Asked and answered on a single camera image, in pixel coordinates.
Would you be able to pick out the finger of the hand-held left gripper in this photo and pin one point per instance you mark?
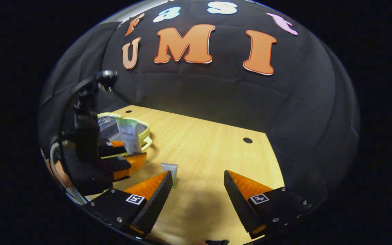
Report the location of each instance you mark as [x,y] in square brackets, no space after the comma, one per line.
[123,165]
[112,151]

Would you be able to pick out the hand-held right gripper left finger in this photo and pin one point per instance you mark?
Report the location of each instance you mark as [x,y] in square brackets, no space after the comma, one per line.
[157,204]

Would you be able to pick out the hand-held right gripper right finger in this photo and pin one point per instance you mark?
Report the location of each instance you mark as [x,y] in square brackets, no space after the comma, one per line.
[238,204]

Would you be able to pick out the green and white tube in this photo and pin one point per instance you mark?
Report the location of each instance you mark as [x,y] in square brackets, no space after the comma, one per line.
[129,136]

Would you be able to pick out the pale yellow suitcase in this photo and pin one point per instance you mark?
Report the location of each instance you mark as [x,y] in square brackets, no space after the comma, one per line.
[107,126]

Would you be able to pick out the white tube with green cap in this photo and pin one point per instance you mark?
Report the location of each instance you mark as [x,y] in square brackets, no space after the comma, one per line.
[169,170]

